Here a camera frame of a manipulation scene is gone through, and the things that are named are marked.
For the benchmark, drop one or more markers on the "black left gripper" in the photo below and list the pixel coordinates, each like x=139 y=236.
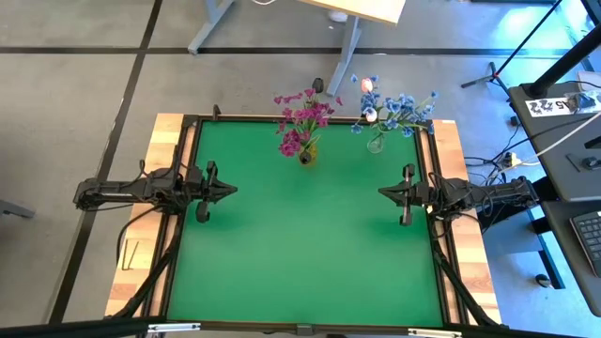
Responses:
x=206 y=188

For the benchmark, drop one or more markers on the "black tripod stand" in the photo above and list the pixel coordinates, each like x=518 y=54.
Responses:
x=491 y=75

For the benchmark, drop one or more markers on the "black desk knob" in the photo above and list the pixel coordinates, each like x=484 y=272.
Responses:
x=589 y=163

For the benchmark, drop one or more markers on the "black frame beam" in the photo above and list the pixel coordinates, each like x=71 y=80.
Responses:
x=70 y=328

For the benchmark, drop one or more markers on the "black desk leg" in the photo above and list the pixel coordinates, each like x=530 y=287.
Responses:
x=549 y=258

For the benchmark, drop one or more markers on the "yellow glass vase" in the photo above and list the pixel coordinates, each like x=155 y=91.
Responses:
x=314 y=151

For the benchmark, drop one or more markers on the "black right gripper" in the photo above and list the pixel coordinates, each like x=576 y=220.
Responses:
x=415 y=193

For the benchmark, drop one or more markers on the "thin bent metal key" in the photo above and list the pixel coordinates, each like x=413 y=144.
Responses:
x=125 y=253

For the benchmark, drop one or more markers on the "white printed label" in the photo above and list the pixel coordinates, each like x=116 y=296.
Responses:
x=549 y=106

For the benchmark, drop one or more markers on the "black table frame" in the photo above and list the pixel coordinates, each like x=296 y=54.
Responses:
x=244 y=118

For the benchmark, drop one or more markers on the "silver metal bracket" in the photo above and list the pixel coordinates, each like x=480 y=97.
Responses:
x=174 y=327
x=434 y=333

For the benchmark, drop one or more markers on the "white power strip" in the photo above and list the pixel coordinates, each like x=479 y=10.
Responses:
x=509 y=160

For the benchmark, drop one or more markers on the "black keyboard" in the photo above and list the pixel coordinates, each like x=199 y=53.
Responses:
x=589 y=239

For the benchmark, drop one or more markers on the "green table mat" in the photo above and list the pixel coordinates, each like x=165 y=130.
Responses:
x=305 y=258

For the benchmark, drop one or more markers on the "grey desk with keyboard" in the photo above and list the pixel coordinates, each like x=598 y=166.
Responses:
x=563 y=244

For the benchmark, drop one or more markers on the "wooden table with grey legs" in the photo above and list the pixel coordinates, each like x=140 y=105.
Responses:
x=366 y=7

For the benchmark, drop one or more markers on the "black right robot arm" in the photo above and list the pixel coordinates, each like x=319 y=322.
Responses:
x=488 y=195

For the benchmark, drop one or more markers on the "pale pink artificial tulip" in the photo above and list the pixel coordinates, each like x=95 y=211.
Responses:
x=371 y=114
x=366 y=85

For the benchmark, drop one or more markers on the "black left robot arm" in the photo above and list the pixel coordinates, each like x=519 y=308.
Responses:
x=136 y=188

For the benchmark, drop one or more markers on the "black caster wheel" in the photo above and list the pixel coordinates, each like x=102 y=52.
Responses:
x=543 y=280

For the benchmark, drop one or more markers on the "black clamp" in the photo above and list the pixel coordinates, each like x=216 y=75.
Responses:
x=216 y=111

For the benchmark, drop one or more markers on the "magenta artificial flower bunch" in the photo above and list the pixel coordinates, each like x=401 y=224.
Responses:
x=307 y=112
x=290 y=145

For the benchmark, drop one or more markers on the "black slanted pole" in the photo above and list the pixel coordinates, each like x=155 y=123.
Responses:
x=563 y=61

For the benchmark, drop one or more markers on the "person's foot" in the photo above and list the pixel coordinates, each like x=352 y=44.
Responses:
x=338 y=16

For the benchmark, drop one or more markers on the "clear glass vase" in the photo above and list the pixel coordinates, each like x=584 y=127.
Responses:
x=375 y=144

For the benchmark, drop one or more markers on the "grey floor object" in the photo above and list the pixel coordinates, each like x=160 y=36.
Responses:
x=14 y=210

